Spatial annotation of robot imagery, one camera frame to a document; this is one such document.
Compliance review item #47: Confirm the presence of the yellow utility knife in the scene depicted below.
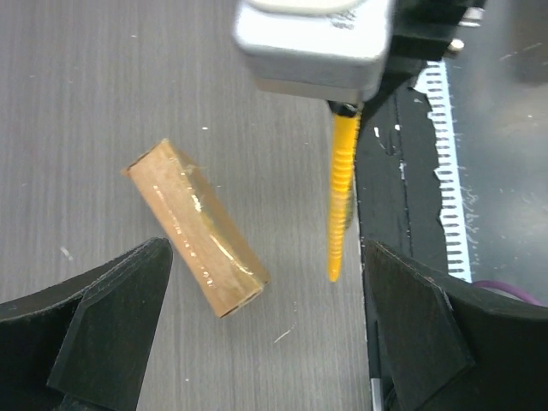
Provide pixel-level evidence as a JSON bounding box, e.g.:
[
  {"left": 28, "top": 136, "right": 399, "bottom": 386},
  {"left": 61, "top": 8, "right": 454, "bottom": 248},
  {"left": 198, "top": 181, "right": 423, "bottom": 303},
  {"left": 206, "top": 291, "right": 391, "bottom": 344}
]
[{"left": 326, "top": 101, "right": 361, "bottom": 283}]

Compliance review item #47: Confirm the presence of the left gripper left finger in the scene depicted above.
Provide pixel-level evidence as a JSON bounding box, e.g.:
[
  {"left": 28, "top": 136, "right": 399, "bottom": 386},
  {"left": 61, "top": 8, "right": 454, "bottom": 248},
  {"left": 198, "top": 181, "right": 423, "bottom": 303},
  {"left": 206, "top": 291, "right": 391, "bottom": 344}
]
[{"left": 1, "top": 238, "right": 173, "bottom": 410}]

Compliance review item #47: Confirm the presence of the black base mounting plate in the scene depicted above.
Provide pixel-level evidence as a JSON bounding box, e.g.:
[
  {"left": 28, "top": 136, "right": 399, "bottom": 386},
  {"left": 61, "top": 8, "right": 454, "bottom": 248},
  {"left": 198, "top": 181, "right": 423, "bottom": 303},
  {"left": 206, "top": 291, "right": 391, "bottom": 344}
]
[{"left": 356, "top": 79, "right": 449, "bottom": 410}]

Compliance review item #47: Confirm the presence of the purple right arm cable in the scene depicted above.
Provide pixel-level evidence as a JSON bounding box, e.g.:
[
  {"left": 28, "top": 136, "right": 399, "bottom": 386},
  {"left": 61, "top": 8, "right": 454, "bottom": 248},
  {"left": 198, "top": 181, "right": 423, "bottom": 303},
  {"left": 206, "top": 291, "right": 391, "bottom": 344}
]
[{"left": 473, "top": 280, "right": 547, "bottom": 307}]

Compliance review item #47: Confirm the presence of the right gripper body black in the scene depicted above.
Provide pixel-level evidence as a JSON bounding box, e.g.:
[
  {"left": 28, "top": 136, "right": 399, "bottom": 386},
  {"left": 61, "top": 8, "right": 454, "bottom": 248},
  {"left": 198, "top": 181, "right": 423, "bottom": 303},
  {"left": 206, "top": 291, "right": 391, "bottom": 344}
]
[{"left": 363, "top": 0, "right": 485, "bottom": 111}]

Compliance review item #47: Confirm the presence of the brown cardboard express box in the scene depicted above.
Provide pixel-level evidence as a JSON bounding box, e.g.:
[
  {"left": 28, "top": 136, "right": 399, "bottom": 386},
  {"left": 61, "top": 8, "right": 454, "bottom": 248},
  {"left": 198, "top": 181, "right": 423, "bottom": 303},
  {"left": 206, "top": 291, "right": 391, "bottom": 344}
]
[{"left": 122, "top": 139, "right": 270, "bottom": 318}]

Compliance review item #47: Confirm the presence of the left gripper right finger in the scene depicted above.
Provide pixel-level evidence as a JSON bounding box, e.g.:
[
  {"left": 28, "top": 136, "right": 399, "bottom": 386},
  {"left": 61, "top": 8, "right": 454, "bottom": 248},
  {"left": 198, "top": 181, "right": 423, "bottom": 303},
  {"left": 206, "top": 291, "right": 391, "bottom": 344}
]
[{"left": 365, "top": 241, "right": 547, "bottom": 410}]

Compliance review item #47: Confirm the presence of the white slotted cable duct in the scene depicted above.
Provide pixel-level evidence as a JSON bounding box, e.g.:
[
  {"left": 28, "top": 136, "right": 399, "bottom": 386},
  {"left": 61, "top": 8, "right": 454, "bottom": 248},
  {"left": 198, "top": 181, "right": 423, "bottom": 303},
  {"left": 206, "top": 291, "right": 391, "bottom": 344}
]
[{"left": 414, "top": 61, "right": 472, "bottom": 283}]

